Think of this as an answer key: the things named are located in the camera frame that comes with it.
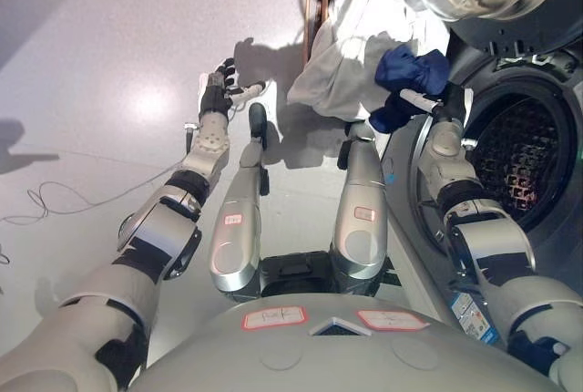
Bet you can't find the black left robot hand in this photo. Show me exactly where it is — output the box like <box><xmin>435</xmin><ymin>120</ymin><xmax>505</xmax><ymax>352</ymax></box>
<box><xmin>198</xmin><ymin>57</ymin><xmax>268</xmax><ymax>116</ymax></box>

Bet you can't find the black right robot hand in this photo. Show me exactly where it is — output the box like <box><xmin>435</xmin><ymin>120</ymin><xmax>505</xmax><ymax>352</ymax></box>
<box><xmin>400</xmin><ymin>83</ymin><xmax>473</xmax><ymax>124</ymax></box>

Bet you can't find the dark blue cloth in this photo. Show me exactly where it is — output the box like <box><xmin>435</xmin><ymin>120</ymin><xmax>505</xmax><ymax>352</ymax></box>
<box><xmin>368</xmin><ymin>43</ymin><xmax>453</xmax><ymax>135</ymax></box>

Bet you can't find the dark grey washing machine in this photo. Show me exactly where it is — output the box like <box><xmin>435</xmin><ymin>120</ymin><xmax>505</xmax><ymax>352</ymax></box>
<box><xmin>377</xmin><ymin>36</ymin><xmax>583</xmax><ymax>353</ymax></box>

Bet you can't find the wooden laundry basket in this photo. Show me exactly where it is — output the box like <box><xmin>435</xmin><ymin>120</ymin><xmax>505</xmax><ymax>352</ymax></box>
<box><xmin>302</xmin><ymin>0</ymin><xmax>348</xmax><ymax>67</ymax></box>

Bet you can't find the white cloth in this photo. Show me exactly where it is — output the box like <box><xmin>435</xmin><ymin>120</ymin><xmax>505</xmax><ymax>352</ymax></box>
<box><xmin>287</xmin><ymin>0</ymin><xmax>453</xmax><ymax>122</ymax></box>

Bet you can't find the energy label sticker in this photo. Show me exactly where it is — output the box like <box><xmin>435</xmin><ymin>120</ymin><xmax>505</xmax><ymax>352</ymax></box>
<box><xmin>450</xmin><ymin>288</ymin><xmax>498</xmax><ymax>348</ymax></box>

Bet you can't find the red-bordered torso label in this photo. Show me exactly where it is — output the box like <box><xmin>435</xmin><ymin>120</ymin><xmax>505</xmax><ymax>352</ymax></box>
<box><xmin>240</xmin><ymin>304</ymin><xmax>311</xmax><ymax>332</ymax></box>
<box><xmin>355</xmin><ymin>309</ymin><xmax>430</xmax><ymax>334</ymax></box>

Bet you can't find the grey robot torso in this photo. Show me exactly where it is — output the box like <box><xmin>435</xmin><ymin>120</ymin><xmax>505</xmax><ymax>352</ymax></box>
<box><xmin>131</xmin><ymin>250</ymin><xmax>561</xmax><ymax>392</ymax></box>

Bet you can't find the thin grey floor cable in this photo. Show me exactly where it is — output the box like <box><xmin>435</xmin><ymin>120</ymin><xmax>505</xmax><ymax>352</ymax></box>
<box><xmin>0</xmin><ymin>154</ymin><xmax>190</xmax><ymax>266</ymax></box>

